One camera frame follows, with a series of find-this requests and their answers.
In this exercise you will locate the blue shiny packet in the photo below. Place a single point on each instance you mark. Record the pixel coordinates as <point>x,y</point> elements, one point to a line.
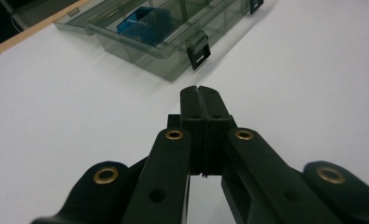
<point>144,26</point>

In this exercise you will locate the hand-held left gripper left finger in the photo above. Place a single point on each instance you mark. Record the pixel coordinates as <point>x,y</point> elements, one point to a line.
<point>193,124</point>

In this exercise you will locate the wooden table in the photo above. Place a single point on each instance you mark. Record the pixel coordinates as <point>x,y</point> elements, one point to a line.
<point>23,35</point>

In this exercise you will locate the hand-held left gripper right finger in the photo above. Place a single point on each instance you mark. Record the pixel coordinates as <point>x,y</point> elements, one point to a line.
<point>215,130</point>

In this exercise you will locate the grey transparent storage box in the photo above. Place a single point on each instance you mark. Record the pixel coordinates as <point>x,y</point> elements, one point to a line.
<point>173,56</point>

